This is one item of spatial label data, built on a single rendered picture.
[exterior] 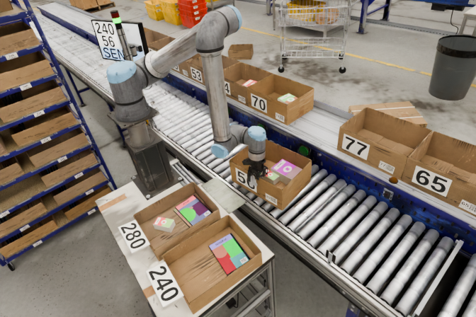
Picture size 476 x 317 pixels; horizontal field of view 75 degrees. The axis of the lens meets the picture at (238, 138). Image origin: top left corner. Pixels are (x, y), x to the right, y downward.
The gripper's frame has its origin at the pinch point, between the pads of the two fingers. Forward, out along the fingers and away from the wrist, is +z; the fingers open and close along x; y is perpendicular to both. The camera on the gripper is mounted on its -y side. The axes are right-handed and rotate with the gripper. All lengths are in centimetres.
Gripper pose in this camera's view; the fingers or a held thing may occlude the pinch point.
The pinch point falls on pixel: (253, 182)
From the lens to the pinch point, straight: 179.5
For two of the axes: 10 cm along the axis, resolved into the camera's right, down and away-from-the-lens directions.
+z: 0.2, 8.4, 5.5
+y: 6.7, 3.9, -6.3
